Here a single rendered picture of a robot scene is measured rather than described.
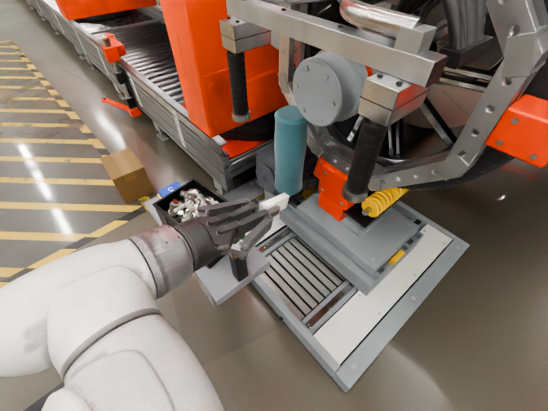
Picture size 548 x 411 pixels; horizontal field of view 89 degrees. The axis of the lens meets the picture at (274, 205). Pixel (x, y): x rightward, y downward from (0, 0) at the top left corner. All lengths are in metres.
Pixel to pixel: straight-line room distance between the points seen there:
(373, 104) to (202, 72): 0.65
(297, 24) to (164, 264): 0.40
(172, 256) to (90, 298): 0.10
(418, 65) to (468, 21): 0.09
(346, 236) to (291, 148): 0.50
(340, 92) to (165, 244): 0.38
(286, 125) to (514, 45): 0.42
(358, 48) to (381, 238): 0.83
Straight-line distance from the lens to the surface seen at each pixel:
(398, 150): 0.82
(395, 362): 1.21
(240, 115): 0.68
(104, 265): 0.36
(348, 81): 0.55
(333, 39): 0.46
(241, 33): 0.61
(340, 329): 1.10
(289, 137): 0.73
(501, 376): 1.37
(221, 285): 0.74
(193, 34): 0.92
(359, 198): 0.49
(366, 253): 1.09
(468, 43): 0.47
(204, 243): 0.41
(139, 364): 0.30
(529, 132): 0.59
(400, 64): 0.41
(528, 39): 0.56
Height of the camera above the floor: 1.10
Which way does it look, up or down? 48 degrees down
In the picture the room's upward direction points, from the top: straight up
